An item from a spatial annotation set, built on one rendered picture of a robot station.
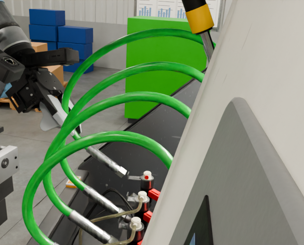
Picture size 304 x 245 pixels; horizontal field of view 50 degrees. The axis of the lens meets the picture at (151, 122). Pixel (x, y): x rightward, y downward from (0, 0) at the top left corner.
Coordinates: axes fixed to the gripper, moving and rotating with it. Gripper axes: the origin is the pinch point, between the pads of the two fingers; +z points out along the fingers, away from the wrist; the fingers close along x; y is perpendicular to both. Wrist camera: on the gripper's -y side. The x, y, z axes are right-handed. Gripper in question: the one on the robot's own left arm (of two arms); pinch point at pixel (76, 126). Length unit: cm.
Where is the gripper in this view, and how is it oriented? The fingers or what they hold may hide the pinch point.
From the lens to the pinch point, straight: 67.3
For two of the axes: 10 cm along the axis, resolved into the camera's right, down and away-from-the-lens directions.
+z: 5.7, 8.2, -0.8
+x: -2.8, 1.0, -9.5
